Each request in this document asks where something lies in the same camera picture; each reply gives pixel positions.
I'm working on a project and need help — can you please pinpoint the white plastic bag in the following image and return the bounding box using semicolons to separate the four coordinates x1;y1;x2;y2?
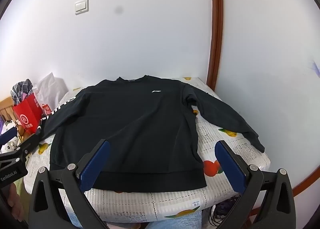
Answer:
32;72;69;117

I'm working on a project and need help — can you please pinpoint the wooden headboard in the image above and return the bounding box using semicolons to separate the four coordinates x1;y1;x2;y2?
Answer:
0;96;19;122

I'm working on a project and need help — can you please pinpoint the brown wooden baseboard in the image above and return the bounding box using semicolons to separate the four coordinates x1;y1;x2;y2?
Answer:
291;165;320;197

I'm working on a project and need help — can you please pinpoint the olive green cloth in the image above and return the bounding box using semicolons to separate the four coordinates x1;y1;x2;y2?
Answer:
14;178;27;195

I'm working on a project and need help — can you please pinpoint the plaid cloth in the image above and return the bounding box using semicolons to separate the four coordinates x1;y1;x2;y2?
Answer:
10;79;34;107

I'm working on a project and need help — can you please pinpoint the black cable bundle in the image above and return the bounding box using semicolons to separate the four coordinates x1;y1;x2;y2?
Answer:
209;204;228;227

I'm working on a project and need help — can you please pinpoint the purple wall sticker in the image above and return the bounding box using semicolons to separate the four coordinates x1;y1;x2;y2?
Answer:
310;60;320;77

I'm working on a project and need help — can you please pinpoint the black sweatshirt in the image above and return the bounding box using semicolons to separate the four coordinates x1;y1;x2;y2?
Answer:
40;75;265;193

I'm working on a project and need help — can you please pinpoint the red paper bag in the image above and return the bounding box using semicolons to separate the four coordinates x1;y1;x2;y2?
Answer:
12;93;43;135

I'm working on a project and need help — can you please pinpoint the fruit print bed cover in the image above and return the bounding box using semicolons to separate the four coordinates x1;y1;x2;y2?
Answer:
24;77;272;229

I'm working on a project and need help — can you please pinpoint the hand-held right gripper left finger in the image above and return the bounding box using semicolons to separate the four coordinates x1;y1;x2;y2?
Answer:
28;139;111;229

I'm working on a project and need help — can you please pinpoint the light blue towel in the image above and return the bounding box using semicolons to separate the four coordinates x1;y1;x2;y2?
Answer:
147;210;203;229

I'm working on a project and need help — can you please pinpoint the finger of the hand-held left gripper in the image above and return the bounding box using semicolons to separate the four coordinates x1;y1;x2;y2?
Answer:
0;126;18;146
14;125;45;156

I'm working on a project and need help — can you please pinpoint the brown wooden door frame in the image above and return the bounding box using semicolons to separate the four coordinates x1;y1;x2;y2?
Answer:
206;0;224;91

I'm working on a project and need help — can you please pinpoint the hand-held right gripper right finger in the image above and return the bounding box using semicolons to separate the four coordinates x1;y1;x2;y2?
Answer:
214;140;297;229

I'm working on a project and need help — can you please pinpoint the white light switch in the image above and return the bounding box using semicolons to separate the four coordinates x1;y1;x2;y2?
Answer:
74;0;89;15

